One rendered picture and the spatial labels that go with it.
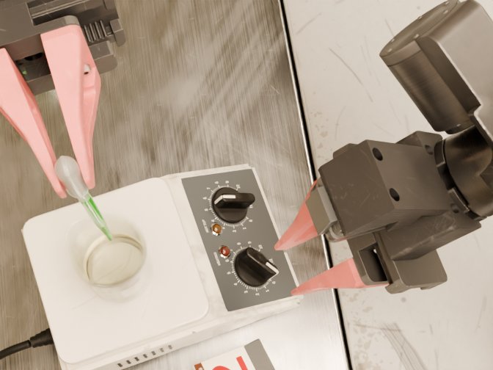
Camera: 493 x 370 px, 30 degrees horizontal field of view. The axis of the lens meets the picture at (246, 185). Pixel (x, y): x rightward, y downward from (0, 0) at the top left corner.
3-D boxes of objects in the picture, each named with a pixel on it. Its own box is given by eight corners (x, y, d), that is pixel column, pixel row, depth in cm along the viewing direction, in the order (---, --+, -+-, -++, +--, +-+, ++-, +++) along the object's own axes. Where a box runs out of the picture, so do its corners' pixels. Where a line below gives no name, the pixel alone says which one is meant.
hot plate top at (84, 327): (165, 175, 74) (164, 172, 73) (214, 316, 70) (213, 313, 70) (20, 224, 73) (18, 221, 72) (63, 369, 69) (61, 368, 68)
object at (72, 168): (82, 202, 50) (65, 176, 46) (75, 180, 51) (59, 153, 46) (94, 197, 50) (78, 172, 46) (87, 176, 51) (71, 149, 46)
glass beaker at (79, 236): (169, 258, 71) (160, 232, 64) (133, 320, 70) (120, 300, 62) (103, 223, 72) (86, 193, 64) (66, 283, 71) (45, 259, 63)
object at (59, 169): (78, 179, 51) (61, 153, 46) (84, 200, 50) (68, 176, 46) (66, 183, 50) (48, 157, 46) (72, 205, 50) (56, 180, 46)
